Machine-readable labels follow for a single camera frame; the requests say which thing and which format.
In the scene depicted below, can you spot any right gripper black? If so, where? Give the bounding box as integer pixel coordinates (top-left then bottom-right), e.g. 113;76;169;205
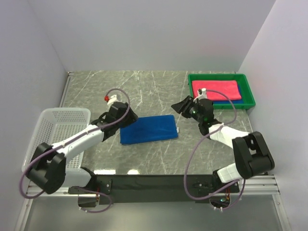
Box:
171;96;203;124

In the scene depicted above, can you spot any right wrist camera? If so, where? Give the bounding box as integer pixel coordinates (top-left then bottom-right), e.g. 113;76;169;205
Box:
193;88;207;102

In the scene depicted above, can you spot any green plastic tray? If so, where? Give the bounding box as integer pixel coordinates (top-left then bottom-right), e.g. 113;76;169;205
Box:
188;73;256;110

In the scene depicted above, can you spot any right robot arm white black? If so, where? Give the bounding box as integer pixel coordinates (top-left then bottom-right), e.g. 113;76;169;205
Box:
171;96;275;193

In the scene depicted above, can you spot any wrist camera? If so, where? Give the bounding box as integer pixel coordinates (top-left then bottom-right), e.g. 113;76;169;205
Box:
104;94;118;106
193;88;207;102

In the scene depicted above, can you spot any aluminium rail frame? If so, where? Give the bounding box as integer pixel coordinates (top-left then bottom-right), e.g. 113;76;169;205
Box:
26;175;280;197

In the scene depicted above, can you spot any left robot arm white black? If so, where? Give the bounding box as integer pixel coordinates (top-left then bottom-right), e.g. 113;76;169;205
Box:
24;101;138;194

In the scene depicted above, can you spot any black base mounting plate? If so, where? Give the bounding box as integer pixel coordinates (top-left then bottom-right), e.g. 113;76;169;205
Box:
78;174;227;207

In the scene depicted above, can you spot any white perforated plastic basket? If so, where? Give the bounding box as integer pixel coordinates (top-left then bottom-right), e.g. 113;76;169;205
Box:
22;107;91;171

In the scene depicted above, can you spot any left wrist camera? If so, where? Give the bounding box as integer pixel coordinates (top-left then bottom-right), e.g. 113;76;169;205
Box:
104;94;118;106

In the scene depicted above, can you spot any pink towel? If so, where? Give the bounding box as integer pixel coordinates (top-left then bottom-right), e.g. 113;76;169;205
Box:
192;80;242;101

